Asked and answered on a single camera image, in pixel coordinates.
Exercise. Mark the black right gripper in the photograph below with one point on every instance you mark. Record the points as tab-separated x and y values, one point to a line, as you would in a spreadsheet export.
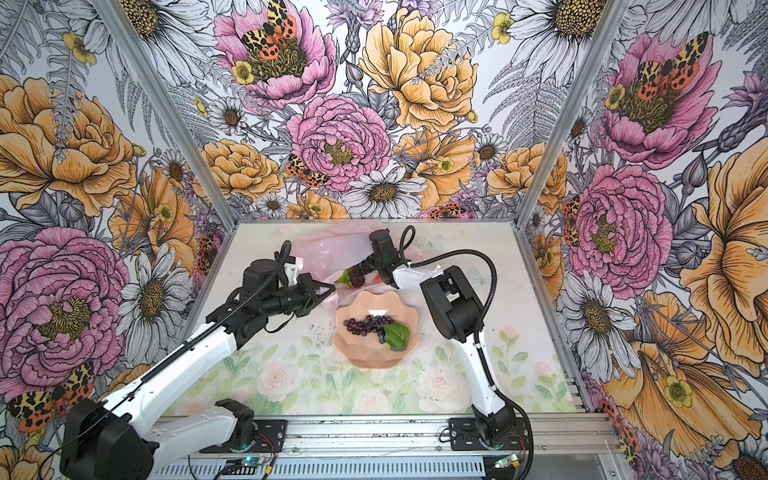
368	268

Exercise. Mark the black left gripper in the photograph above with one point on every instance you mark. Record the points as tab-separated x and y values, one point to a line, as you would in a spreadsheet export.
311	298

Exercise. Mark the dark purple plum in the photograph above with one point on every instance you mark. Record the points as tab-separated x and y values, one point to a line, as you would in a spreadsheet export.
356	279

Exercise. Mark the green lime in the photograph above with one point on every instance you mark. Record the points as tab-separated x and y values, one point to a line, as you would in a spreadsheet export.
345	278

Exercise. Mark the pink plastic bag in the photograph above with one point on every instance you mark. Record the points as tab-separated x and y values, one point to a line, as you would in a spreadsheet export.
326	254

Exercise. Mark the pink flower-shaped bowl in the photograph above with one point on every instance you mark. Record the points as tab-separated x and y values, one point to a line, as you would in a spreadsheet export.
365	352

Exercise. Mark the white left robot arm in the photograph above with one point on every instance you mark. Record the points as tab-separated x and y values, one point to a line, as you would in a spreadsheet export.
118	438

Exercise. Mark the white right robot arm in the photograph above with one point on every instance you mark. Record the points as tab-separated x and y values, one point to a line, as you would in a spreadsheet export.
457	312

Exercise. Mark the dark grape bunch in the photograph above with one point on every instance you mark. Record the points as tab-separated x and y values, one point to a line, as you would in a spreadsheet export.
369	325

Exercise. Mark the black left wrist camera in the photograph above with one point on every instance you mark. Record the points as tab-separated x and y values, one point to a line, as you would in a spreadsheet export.
269	276

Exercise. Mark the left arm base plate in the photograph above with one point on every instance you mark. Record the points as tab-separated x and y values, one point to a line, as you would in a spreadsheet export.
259	436

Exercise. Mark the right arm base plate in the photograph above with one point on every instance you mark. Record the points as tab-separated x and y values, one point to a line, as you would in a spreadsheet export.
489	434

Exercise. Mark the aluminium front rail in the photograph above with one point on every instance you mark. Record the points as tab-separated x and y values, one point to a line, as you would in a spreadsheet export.
551	446

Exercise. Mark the left aluminium corner post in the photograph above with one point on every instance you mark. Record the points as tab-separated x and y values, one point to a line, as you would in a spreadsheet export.
128	43

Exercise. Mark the aluminium corner post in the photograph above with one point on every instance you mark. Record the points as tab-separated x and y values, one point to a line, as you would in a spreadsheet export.
606	31
128	43

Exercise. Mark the right aluminium corner post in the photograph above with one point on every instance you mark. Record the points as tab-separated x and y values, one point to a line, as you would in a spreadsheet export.
606	31

